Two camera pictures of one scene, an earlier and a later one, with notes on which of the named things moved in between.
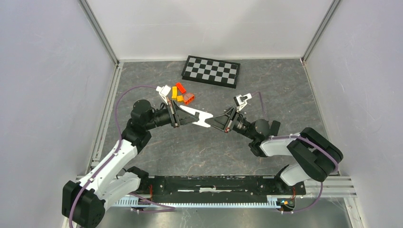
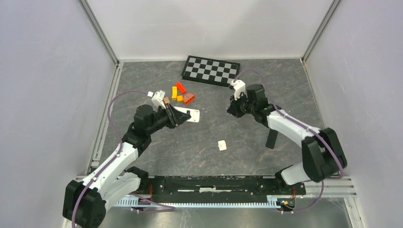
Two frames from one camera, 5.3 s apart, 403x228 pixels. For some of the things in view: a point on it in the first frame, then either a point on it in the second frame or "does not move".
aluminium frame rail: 333,187 does not move
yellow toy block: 174,92 does not move
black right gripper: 225,121 to 233,108
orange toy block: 188,98 does not move
